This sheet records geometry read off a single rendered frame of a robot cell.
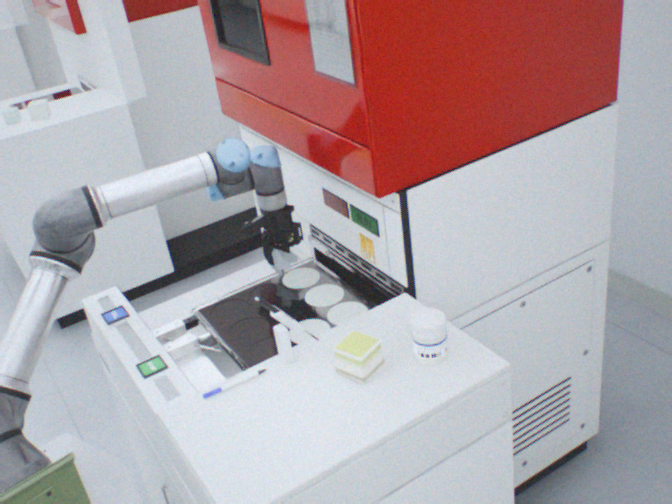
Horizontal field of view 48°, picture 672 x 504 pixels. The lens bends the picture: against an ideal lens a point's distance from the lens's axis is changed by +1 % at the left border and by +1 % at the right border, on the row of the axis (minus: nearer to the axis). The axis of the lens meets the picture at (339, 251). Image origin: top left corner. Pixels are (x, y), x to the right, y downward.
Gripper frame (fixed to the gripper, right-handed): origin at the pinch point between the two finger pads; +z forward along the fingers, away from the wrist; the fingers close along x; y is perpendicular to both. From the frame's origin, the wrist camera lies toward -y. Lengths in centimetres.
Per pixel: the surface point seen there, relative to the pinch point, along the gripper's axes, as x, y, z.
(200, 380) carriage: -41.9, 4.3, 3.3
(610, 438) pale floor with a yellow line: 61, 78, 91
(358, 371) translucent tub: -39, 45, -8
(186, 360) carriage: -37.1, -3.6, 3.3
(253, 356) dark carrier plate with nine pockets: -32.4, 12.9, 1.4
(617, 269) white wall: 152, 63, 81
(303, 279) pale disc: -0.5, 7.7, 1.2
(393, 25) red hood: -4, 42, -66
